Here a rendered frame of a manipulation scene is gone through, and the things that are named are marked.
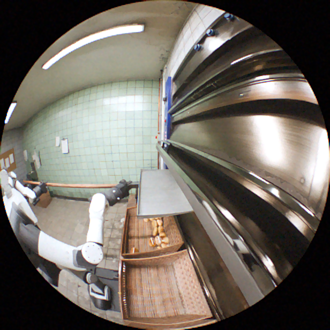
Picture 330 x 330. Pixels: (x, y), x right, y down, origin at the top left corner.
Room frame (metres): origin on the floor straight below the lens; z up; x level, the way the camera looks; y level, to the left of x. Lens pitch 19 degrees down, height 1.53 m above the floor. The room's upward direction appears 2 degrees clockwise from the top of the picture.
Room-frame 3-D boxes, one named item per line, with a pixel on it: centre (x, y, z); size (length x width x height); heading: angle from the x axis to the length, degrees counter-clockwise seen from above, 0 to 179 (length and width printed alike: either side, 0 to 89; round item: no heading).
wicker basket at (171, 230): (0.54, 0.14, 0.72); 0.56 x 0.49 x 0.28; 12
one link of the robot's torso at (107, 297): (-0.22, 0.60, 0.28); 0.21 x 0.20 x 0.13; 12
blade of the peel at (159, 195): (0.58, -0.01, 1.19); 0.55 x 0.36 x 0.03; 12
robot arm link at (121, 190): (0.44, 0.27, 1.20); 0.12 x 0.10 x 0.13; 157
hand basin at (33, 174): (0.81, 4.26, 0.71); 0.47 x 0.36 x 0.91; 101
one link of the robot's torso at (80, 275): (-0.09, 0.63, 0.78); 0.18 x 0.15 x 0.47; 102
